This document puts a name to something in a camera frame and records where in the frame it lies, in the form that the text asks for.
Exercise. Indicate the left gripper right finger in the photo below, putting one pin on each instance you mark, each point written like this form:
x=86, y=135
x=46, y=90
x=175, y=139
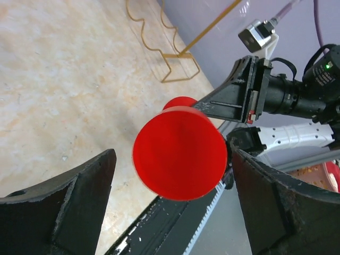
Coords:
x=282, y=214

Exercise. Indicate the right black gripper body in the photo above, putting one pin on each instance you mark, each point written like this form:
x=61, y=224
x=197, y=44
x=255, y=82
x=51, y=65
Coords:
x=259, y=90

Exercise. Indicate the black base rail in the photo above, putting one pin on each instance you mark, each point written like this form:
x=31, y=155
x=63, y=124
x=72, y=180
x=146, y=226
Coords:
x=166, y=226

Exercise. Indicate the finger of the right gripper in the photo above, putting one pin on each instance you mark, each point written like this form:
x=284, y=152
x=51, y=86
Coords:
x=230, y=101

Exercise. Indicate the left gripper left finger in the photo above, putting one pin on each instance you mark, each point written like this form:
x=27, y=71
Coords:
x=62, y=215

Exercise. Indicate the red plastic wine glass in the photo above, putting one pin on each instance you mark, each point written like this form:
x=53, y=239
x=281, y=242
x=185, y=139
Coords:
x=179, y=154

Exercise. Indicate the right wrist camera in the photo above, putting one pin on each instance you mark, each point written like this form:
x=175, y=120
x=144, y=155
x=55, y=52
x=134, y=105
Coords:
x=260, y=38

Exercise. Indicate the white toothed cable duct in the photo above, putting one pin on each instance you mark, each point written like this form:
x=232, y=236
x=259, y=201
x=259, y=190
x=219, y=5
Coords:
x=220, y=187

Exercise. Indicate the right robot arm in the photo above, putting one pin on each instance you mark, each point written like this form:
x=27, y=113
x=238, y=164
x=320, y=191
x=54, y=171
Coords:
x=251, y=90

